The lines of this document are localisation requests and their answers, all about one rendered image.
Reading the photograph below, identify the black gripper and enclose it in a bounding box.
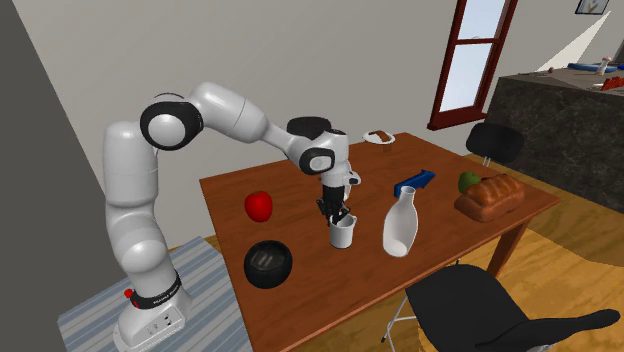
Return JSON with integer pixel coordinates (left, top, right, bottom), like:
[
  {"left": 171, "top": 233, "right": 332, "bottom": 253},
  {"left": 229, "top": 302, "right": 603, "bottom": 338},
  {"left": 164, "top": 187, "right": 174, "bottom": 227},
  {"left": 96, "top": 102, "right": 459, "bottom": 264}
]
[{"left": 315, "top": 184, "right": 352, "bottom": 226}]

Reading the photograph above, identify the white cup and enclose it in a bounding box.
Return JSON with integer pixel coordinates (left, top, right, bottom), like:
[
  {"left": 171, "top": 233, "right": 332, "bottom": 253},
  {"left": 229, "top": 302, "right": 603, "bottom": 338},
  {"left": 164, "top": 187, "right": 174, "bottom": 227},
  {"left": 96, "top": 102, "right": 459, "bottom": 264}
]
[{"left": 328, "top": 213, "right": 358, "bottom": 250}]

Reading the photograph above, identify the white vase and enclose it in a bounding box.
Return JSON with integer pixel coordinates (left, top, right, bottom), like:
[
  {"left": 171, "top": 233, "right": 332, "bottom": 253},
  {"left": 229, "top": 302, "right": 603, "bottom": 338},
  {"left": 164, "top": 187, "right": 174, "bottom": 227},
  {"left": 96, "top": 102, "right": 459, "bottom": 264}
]
[{"left": 381, "top": 185, "right": 420, "bottom": 259}]

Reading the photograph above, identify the red apple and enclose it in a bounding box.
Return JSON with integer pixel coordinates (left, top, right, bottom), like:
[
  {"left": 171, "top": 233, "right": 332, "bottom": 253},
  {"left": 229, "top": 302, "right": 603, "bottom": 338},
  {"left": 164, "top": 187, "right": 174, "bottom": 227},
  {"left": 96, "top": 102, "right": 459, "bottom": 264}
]
[{"left": 244, "top": 190, "right": 274, "bottom": 223}]

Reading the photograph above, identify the brown wooden table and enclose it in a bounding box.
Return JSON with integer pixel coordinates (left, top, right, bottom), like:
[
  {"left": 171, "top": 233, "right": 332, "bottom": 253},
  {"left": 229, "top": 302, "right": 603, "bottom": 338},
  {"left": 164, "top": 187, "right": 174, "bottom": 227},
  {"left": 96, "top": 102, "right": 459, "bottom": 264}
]
[{"left": 198, "top": 131, "right": 562, "bottom": 352}]

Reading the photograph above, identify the black bowl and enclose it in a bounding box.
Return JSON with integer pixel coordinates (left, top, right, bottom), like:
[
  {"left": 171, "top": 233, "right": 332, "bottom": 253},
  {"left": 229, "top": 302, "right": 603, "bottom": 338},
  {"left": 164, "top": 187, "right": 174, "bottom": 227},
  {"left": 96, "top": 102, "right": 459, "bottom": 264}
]
[{"left": 243, "top": 239, "right": 294, "bottom": 290}]

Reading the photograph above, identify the white plate with brown food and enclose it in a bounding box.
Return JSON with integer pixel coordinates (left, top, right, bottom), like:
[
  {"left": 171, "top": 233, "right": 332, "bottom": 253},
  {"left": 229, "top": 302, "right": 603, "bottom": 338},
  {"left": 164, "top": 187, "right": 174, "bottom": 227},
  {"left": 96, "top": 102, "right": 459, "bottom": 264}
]
[{"left": 362, "top": 129, "right": 397, "bottom": 146}]

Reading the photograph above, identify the blue angular object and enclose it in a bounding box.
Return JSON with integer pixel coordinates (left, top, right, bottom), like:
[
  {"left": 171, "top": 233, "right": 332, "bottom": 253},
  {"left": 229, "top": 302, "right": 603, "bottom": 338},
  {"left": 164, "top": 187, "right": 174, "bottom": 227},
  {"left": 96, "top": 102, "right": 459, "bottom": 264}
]
[{"left": 393, "top": 168, "right": 438, "bottom": 199}]

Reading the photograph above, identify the green apple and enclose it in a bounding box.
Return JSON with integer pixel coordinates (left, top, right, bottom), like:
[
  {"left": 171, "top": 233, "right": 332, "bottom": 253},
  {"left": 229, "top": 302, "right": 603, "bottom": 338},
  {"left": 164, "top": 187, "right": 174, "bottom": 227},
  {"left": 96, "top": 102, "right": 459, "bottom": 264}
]
[{"left": 457, "top": 170, "right": 482, "bottom": 195}]

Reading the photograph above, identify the striped grey robot stand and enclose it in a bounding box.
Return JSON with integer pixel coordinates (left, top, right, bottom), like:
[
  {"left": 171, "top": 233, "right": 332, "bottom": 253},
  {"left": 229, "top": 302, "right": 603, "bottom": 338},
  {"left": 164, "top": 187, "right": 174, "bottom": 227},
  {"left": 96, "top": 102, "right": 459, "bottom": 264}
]
[{"left": 56, "top": 235, "right": 254, "bottom": 352}]

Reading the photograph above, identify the brown bread loaf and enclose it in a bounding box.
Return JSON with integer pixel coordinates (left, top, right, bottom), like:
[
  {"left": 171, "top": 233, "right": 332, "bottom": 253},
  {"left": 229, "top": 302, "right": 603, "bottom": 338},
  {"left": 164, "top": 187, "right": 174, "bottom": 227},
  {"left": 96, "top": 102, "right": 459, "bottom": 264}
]
[{"left": 453, "top": 173, "right": 527, "bottom": 224}]

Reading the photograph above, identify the red framed window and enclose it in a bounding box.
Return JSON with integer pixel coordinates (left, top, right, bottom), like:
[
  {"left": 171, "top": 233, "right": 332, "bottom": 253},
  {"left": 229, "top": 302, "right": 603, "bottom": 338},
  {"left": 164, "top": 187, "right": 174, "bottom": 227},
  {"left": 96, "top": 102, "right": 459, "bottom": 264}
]
[{"left": 426, "top": 0, "right": 519, "bottom": 132}]

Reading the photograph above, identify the dark stone counter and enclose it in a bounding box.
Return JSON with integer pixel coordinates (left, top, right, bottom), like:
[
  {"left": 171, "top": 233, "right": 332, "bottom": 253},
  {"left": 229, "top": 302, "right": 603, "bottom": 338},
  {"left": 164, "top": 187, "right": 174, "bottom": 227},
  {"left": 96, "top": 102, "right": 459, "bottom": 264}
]
[{"left": 485, "top": 54, "right": 624, "bottom": 215}]

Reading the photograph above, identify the wall picture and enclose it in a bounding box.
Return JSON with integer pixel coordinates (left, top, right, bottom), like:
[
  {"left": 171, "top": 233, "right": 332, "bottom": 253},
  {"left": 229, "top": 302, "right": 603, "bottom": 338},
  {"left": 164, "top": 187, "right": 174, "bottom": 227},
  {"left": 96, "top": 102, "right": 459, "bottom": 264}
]
[{"left": 574, "top": 0, "right": 611, "bottom": 16}]

